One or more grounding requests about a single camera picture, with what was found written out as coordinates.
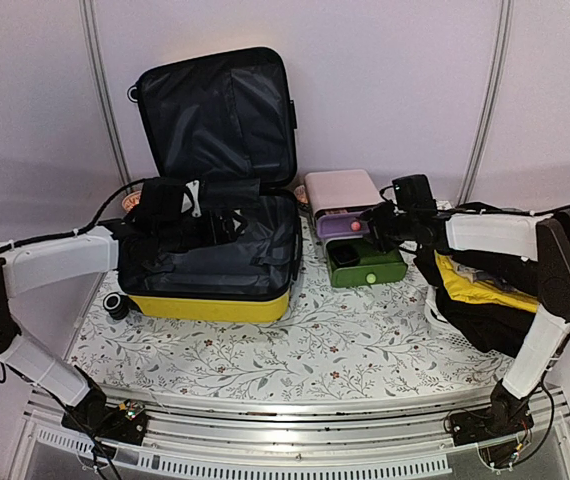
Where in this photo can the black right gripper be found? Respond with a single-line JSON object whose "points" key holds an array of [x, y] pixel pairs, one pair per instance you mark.
{"points": [[377, 212]]}

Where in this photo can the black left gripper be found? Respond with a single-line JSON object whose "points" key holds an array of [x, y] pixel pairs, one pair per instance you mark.
{"points": [[212, 235]]}

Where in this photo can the green drawer box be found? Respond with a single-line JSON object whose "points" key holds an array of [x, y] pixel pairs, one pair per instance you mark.
{"points": [[375, 267]]}

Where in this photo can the pink purple drawer box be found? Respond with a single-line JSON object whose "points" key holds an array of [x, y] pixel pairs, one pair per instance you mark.
{"points": [[337, 199]]}

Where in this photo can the black gold-edged box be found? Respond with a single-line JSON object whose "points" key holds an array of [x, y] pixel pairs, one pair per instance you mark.
{"points": [[344, 256]]}

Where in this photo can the yellow cloth item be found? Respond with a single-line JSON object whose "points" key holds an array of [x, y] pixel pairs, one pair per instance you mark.
{"points": [[477, 287]]}

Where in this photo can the yellow Pikachu suitcase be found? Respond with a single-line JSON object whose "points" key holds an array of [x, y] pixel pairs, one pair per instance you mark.
{"points": [[222, 117]]}

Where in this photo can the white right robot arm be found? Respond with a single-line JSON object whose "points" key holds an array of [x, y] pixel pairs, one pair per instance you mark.
{"points": [[528, 250]]}

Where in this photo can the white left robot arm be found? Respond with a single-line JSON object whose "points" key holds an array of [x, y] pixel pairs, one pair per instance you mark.
{"points": [[33, 272]]}

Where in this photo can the red patterned cup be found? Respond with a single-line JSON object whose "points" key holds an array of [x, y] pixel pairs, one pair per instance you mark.
{"points": [[130, 201]]}

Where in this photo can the floral table mat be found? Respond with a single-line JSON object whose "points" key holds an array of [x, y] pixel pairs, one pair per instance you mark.
{"points": [[371, 342]]}

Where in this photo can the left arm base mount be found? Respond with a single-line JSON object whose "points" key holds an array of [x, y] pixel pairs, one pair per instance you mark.
{"points": [[98, 420]]}

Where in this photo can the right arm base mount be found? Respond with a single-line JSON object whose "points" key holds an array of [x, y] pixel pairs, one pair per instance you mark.
{"points": [[506, 415]]}

